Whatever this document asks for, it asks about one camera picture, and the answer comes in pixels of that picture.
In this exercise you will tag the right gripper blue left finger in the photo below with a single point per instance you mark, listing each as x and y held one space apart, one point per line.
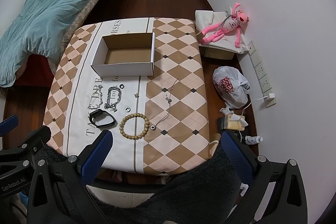
93 156

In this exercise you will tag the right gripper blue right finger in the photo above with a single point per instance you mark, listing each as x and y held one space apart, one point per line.
237 159

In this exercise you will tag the black smart watch band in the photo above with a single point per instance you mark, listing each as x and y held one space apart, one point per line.
102 119

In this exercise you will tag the small white bottle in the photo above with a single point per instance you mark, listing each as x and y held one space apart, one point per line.
253 140

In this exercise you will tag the yellow packet on floor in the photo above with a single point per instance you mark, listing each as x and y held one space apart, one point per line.
234 122

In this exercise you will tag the white plastic bag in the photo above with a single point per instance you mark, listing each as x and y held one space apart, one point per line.
232 86

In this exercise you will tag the white power strip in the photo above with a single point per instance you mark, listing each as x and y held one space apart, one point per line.
261 73

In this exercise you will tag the checkered printed tablecloth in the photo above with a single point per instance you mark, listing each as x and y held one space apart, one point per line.
173 100

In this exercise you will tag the white cardboard box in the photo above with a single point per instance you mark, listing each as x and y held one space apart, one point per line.
125 55

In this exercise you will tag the teal blue duvet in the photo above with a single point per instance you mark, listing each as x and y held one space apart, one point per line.
37 30

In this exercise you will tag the pink panther plush toy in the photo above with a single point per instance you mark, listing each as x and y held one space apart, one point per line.
235 21

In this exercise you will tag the patterned bed mattress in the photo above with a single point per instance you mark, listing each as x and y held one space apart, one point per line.
76 23

